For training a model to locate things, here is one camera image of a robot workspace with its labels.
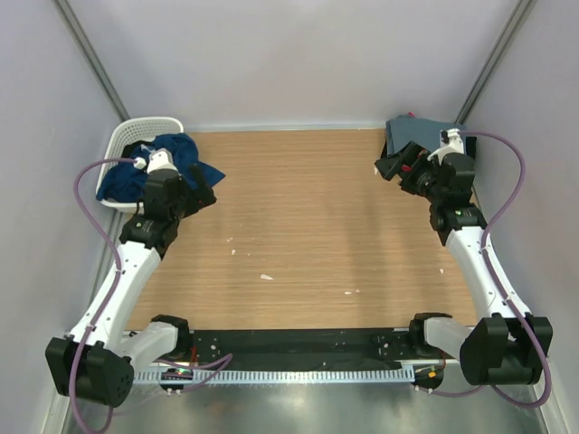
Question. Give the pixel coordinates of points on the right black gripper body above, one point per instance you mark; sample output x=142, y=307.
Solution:
x=422, y=181

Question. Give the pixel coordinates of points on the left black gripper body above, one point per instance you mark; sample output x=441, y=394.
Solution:
x=188, y=202

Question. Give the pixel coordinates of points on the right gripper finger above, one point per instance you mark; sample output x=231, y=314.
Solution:
x=410, y=153
x=389, y=167

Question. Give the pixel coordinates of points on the blue mickey t-shirt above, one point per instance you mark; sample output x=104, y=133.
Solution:
x=124, y=183

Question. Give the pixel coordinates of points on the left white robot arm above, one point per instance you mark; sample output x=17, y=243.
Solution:
x=94, y=361

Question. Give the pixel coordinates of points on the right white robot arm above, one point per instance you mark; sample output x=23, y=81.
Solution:
x=505, y=347

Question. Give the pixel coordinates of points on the folded black t-shirt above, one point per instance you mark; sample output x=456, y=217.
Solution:
x=471, y=147

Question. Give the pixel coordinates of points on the folded grey t-shirt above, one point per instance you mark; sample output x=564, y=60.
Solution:
x=403, y=129

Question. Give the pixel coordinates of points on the black t-shirt in basket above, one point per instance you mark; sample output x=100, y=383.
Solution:
x=128, y=150

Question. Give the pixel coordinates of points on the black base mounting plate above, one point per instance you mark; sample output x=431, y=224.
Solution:
x=308, y=350

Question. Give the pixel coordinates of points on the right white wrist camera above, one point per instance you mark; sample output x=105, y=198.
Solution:
x=450, y=143

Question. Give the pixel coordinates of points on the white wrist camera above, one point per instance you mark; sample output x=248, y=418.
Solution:
x=158, y=160
x=450, y=143

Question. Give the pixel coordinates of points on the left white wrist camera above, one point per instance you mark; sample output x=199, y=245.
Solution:
x=158, y=160

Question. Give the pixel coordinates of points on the white slotted cable duct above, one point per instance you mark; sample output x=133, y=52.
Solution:
x=161, y=376

